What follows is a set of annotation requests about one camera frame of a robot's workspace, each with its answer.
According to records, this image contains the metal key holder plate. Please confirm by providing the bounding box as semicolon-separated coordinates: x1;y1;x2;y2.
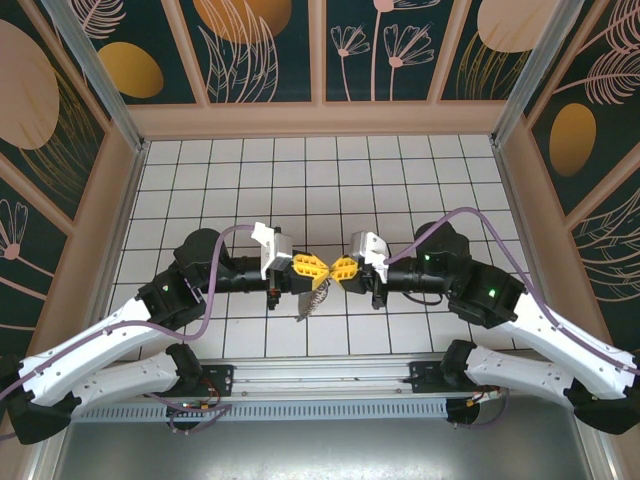
292;280;334;324

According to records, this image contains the grey metal sheet panel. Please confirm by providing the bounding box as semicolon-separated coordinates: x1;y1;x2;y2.
47;394;604;480

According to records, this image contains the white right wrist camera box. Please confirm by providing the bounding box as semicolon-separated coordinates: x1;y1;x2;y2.
348;230;391;282

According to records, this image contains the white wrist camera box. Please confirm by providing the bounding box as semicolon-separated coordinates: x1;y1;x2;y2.
251;221;295;275
348;230;391;282

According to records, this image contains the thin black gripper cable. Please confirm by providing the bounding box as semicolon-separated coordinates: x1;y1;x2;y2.
402;291;444;306

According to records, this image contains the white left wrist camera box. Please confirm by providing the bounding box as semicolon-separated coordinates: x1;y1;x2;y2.
251;221;295;275

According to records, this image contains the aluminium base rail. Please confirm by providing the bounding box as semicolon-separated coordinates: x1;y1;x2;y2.
47;353;594;402

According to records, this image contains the grey slotted cable duct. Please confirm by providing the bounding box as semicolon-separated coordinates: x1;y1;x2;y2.
74;398;449;422

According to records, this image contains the aluminium frame post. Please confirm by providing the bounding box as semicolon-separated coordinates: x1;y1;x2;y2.
489;0;589;147
39;0;152;154

